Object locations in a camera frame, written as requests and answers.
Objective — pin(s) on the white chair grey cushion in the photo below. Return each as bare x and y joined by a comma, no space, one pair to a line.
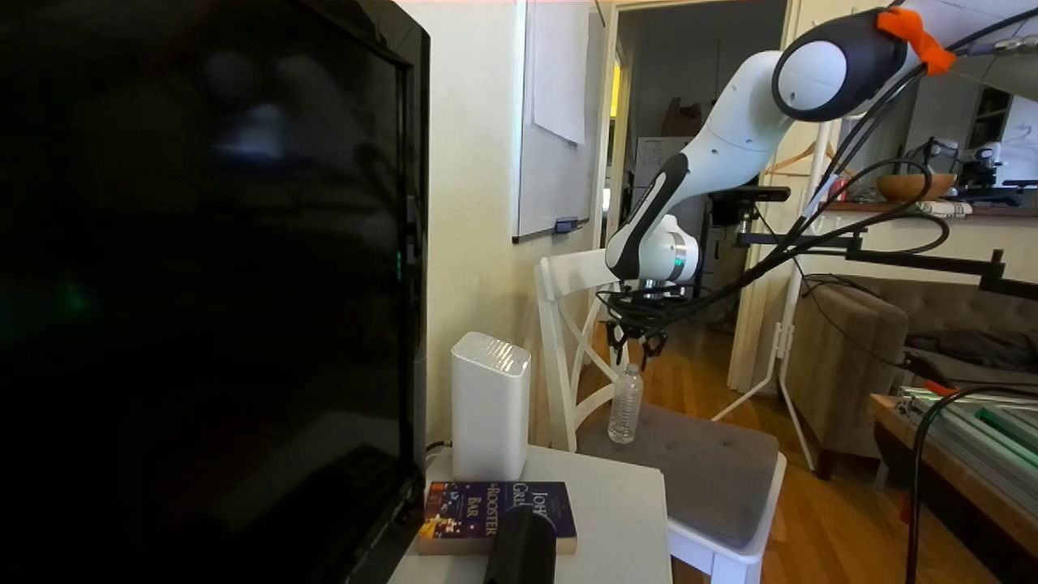
721,481

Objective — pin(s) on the black television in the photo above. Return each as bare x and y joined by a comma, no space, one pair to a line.
213,289

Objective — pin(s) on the wooden side table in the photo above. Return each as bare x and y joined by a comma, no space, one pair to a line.
975,469

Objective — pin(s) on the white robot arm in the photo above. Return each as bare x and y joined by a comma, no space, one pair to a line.
818,76

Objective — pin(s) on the John Grisham paperback book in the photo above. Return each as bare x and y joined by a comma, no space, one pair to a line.
461,516

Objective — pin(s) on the white wall whiteboard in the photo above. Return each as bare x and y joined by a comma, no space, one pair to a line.
555,156

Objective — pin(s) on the brown sofa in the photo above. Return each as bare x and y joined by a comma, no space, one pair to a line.
857,335

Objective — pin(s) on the black camera arm mount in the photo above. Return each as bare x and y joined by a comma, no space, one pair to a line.
852,246

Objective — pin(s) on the white table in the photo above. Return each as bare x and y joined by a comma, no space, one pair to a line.
622,523

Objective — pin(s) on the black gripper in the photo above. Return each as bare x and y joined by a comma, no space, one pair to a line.
643,309

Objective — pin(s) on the white router box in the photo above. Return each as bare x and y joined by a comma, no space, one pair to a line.
487,407

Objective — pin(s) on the wooden bowl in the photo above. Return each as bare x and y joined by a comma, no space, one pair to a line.
915,186

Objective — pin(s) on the clear plastic bottle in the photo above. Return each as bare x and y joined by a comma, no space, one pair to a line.
629,401

